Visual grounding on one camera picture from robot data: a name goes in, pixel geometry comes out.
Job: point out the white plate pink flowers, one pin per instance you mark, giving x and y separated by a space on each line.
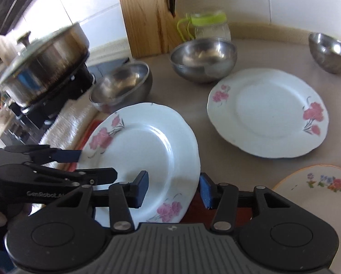
153 138

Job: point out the steel cooking pot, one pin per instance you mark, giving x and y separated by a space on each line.
37 77

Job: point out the wooden knife block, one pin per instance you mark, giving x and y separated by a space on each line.
150 27

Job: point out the glass jar green lid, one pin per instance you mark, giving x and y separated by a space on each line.
204 24

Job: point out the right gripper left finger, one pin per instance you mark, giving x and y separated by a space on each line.
122 197

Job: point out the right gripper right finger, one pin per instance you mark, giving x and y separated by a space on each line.
223 198

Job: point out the black gas stove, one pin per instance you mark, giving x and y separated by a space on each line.
29 124

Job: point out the steel bowl corner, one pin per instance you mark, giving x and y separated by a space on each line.
326 52

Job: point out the glass pot lid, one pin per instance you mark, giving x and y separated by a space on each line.
63 40

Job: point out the cream plate colourful flowers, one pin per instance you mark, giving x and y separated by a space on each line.
317 189

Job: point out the steel bowl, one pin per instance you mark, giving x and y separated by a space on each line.
126 85
204 60

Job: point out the white ribbed cloth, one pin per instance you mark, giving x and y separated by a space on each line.
71 124

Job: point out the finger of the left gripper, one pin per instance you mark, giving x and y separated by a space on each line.
94 177
43 154

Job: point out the red cloth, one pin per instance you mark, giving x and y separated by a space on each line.
196 212

